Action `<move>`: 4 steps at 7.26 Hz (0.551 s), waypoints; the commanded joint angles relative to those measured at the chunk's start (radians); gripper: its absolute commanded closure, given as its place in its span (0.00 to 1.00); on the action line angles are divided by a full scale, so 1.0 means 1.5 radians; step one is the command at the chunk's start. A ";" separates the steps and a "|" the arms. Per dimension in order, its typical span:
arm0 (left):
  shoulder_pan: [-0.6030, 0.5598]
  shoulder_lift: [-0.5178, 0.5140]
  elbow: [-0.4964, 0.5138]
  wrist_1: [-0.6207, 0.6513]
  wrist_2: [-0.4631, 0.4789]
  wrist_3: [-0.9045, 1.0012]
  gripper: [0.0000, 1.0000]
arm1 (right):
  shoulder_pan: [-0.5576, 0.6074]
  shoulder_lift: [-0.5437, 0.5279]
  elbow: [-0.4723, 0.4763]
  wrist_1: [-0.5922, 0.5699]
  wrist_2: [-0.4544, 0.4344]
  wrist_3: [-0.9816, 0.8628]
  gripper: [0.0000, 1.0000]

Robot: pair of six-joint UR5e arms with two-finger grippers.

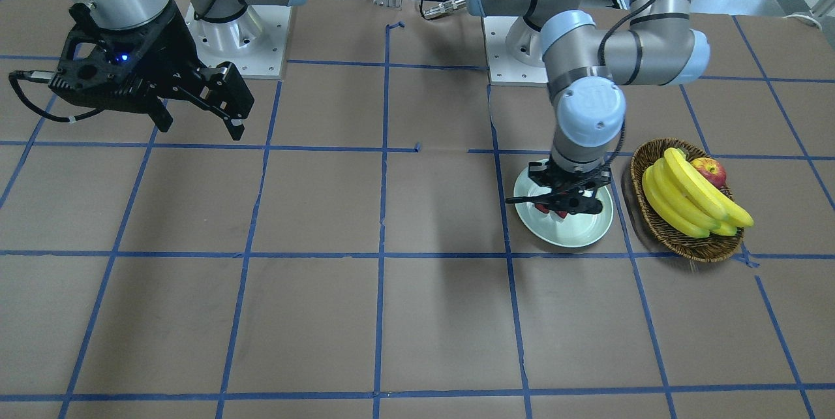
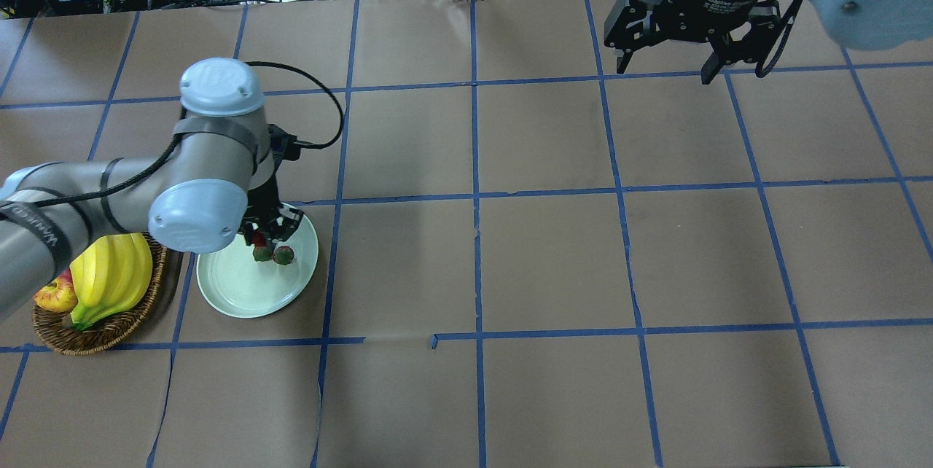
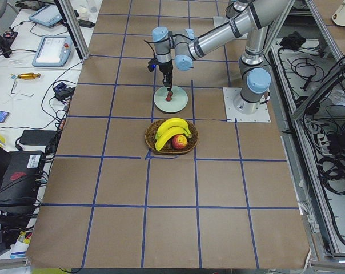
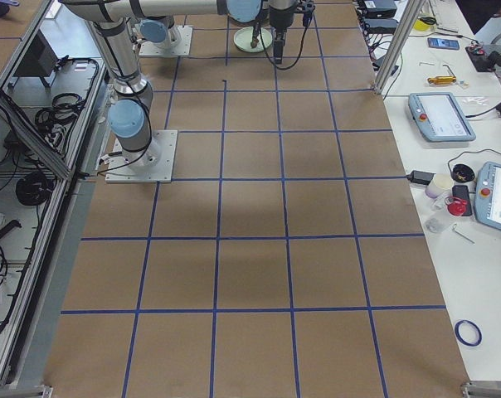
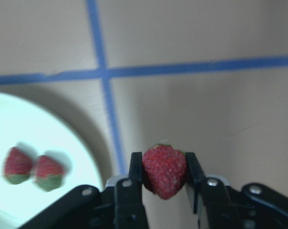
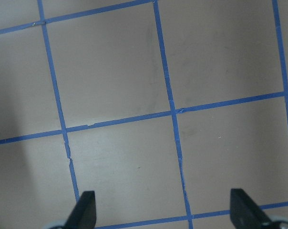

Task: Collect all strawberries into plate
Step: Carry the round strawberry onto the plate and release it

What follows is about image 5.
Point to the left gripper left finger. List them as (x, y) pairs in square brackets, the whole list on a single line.
[(136, 168)]

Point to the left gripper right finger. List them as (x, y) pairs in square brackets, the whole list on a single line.
[(195, 173)]

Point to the plain red strawberry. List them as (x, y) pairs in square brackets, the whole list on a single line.
[(164, 170)]

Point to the strawberry with green leaves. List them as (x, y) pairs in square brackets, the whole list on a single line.
[(49, 173)]

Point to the light green plate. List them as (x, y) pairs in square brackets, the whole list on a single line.
[(37, 132)]

